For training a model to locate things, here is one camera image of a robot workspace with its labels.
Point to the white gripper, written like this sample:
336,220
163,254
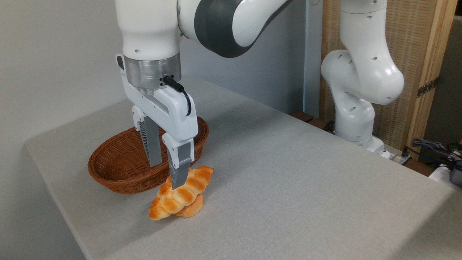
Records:
177,115

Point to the long twisted golden bread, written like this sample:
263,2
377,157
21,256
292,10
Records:
180,200

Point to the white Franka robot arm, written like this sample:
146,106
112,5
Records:
151,29

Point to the brown wicker basket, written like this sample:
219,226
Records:
119,162

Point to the small round bread roll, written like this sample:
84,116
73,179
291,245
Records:
193,210

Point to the dark wooden slat bench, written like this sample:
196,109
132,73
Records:
306,117

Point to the grey vertical column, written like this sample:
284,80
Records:
312,54

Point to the wooden woven folding screen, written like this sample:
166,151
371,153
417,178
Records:
411,43

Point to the metal screen hinge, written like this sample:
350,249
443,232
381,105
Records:
428,87

